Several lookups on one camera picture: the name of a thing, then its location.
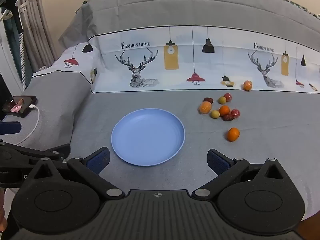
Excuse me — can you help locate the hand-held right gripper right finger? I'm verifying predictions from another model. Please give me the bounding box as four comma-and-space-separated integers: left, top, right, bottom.
191, 149, 287, 200

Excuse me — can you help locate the white charging cable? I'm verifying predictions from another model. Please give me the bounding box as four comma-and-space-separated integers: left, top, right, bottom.
15, 104, 41, 146

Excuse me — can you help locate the black smartphone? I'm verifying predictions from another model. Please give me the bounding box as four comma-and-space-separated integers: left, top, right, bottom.
2, 95, 37, 118

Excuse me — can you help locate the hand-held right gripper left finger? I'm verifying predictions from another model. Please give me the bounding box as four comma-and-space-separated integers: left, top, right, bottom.
30, 147, 126, 201

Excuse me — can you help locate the black clamp stand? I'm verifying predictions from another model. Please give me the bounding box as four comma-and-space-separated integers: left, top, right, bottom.
0, 0, 25, 33

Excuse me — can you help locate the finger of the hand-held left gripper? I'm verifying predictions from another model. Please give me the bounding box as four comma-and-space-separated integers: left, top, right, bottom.
0, 142, 71, 161
0, 121, 21, 135

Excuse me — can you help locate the blue plate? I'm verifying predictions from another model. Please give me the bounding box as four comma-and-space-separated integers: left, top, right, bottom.
111, 108, 186, 167

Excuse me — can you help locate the person's left forearm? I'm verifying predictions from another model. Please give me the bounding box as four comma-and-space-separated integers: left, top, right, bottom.
0, 190, 8, 233

